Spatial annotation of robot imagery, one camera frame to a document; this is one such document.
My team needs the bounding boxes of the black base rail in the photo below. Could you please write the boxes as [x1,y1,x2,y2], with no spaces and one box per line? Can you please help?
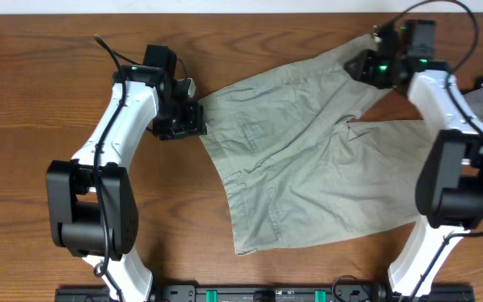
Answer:
[55,284,476,302]

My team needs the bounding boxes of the khaki green shorts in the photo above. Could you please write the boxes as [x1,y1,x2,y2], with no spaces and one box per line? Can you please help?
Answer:
[201,35,432,256]

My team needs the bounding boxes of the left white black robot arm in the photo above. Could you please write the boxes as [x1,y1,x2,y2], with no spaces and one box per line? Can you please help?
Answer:
[46,65,206,301]

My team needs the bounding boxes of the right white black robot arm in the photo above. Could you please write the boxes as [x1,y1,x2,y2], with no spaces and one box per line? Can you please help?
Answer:
[344,19,483,301]

